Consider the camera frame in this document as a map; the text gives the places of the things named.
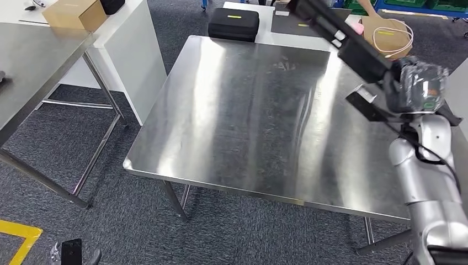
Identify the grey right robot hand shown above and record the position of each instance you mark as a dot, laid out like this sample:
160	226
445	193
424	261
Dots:
417	86

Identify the long black plastic part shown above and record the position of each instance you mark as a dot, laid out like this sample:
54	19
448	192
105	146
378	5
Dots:
360	55

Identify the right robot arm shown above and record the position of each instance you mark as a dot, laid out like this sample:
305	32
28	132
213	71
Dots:
427	175

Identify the person's forearm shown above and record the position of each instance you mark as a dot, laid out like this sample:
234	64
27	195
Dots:
368	7

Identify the blue metal shelf rack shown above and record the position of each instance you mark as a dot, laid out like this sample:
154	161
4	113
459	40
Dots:
413	12

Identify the small pink object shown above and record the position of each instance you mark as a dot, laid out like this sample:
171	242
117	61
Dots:
358	28

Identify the green plastic crate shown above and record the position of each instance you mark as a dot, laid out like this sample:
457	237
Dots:
404	3
448	4

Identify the dark desk mat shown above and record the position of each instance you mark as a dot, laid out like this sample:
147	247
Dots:
292	20

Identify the stainless steel table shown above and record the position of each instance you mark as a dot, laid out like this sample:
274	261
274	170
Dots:
29	73
237	109

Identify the black case yellow label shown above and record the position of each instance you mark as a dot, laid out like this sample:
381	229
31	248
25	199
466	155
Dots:
234	25

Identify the cardboard box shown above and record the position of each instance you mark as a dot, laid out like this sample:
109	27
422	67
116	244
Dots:
73	14

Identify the dark robot left foot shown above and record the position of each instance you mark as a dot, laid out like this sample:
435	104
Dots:
71	252

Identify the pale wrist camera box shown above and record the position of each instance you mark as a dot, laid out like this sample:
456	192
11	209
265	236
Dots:
365	96

